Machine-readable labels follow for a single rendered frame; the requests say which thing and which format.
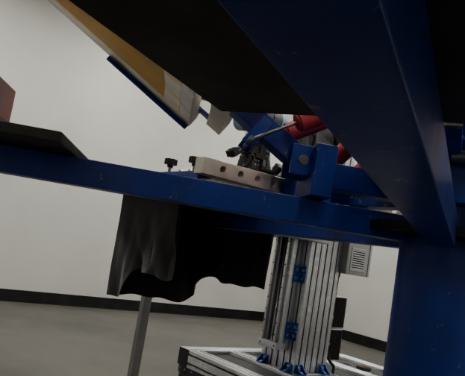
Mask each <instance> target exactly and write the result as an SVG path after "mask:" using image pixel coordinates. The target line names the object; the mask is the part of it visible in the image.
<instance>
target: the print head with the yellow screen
mask: <svg viewBox="0 0 465 376"><path fill-rule="evenodd" d="M48 1H49V2H50V3H51V4H52V5H53V6H55V7H56V8H57V9H58V10H59V11H60V12H61V13H62V14H63V15H64V16H65V17H66V18H67V19H69V20H70V21H71V22H72V23H73V24H74V25H76V26H77V27H78V28H79V29H80V30H81V31H83V32H84V33H85V34H86V35H87V36H88V37H89V38H90V39H91V40H92V41H93V42H94V43H95V44H96V45H98V46H99V47H100V48H101V49H102V50H103V51H105V52H106V53H107V54H108V55H109V57H108V58H107V61H109V62H110V63H111V64H112V65H113V66H114V67H115V68H117V69H118V70H119V71H120V72H121V73H122V74H123V75H124V76H125V77H126V78H127V79H128V80H130V81H131V82H132V83H133V84H134V85H135V86H136V87H138V88H139V89H140V90H141V91H142V92H143V93H145V94H146V95H147V96H148V97H149V98H150V99H151V100H152V101H153V102H154V103H155V104H156V105H157V106H159V107H160V108H161V109H162V110H163V111H164V112H165V113H167V114H168V115H169V116H170V117H171V118H172V119H174V120H175V121H176V122H177V123H178V124H179V125H180V126H181V127H182V128H183V129H185V128H186V127H187V126H190V125H191V124H192V123H193V121H194V120H195V119H196V118H197V116H198V115H199V114H202V115H203V117H205V118H206V120H207V123H206V124H207V125H208V126H209V127H210V128H211V129H213V130H214V131H215V132H216V133H217V134H218V135H220V134H221V133H222V132H223V131H224V129H225V128H226V127H227V126H228V125H229V124H230V122H231V120H232V119H234V120H235V121H236V122H237V123H238V124H239V125H241V126H242V127H243V128H244V129H245V130H246V131H247V132H248V133H247V135H245V136H244V138H242V141H241V142H240V143H239V144H238V146H239V147H240V152H241V153H243V152H245V153H248V152H249V151H250V150H251V149H252V147H253V146H254V145H255V144H256V143H257V142H259V143H260V144H261V145H263V146H264V147H265V148H266V149H267V150H268V151H270V152H271V153H272V154H273V155H274V156H275V157H276V158H278V159H279V160H280V161H281V162H282V163H283V162H284V161H285V160H286V161H287V162H288V163H290V159H291V154H292V149H293V143H298V144H300V142H298V141H297V140H296V139H295V138H294V137H293V136H292V135H290V134H289V133H288V132H287V131H286V130H285V129H284V130H281V131H277V132H275V133H273V134H269V135H267V136H265V137H261V138H259V139H256V140H254V138H255V136H257V135H259V134H262V133H265V132H267V131H271V130H273V129H276V128H279V127H281V126H280V125H279V124H278V123H277V122H276V121H275V120H274V119H273V118H272V117H271V116H270V115H268V114H267V113H243V112H228V111H221V110H219V109H217V108H216V107H214V106H213V105H212V106H211V109H210V113H207V112H206V111H205V110H204V109H203V108H202V107H200V103H201V99H202V97H201V96H200V95H198V94H197V93H195V92H194V91H192V90H191V89H190V88H189V87H187V86H186V85H184V84H183V83H181V82H180V81H179V80H178V79H176V78H175V77H173V76H172V75H171V74H169V73H168V72H167V71H165V70H164V69H162V68H161V67H159V66H158V65H157V64H156V63H154V62H153V61H151V60H150V59H148V58H147V57H146V56H145V55H143V54H142V53H140V52H139V51H138V50H136V49H135V48H134V47H132V46H131V45H129V44H128V43H126V41H124V40H123V39H121V38H120V37H118V36H117V35H115V33H113V32H112V31H110V30H109V29H107V28H106V27H105V26H103V25H102V24H101V23H99V22H98V21H96V20H95V19H94V18H93V17H91V16H90V15H88V14H87V13H85V12H84V11H83V10H82V9H80V8H79V7H77V6H76V5H74V4H73V3H72V2H71V1H69V0H48ZM298 160H299V163H300V164H301V165H306V164H307V163H308V161H309V159H308V156H307V155H305V154H302V155H300V156H299V159H298Z"/></svg>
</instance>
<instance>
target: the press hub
mask: <svg viewBox="0 0 465 376"><path fill-rule="evenodd" d="M456 209H457V214H458V226H457V227H456V234H455V238H456V247H455V248H451V247H446V246H440V245H429V244H428V243H427V242H426V241H425V240H424V239H423V238H422V237H421V236H420V235H419V234H418V232H417V231H416V230H415V229H414V228H413V226H412V225H411V224H410V223H409V222H408V221H404V220H393V219H372V220H371V221H370V227H371V228H372V229H376V230H380V231H388V232H393V233H398V234H405V235H410V236H411V242H400V243H399V253H398V260H397V266H396V277H395V283H394V289H393V300H392V306H391V312H390V323H389V330H388V335H387V347H386V353H385V359H384V370H383V376H465V207H456Z"/></svg>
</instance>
